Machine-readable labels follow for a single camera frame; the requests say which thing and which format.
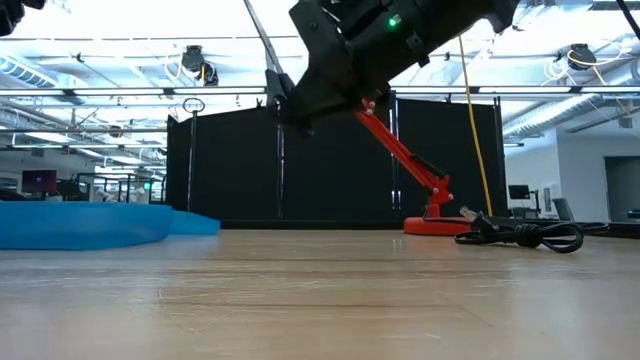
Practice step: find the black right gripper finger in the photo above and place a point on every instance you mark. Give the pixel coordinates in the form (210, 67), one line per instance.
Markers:
(325, 102)

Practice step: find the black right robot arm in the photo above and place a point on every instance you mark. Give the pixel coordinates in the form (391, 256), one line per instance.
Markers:
(460, 15)

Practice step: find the blue plastic supply box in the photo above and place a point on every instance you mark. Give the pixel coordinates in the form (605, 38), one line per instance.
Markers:
(75, 225)

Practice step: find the red desk lamp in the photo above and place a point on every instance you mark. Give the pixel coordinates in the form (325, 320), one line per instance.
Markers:
(400, 150)

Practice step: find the black ceiling fixture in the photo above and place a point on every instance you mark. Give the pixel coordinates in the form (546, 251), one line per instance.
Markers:
(195, 60)
(581, 56)

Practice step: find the dark computer monitor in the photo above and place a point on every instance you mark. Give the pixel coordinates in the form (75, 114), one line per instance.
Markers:
(39, 182)

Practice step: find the long ceiling light strip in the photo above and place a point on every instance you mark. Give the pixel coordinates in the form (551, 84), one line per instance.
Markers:
(525, 90)

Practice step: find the small black monitor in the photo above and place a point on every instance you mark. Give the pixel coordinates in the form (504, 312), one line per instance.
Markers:
(519, 192)

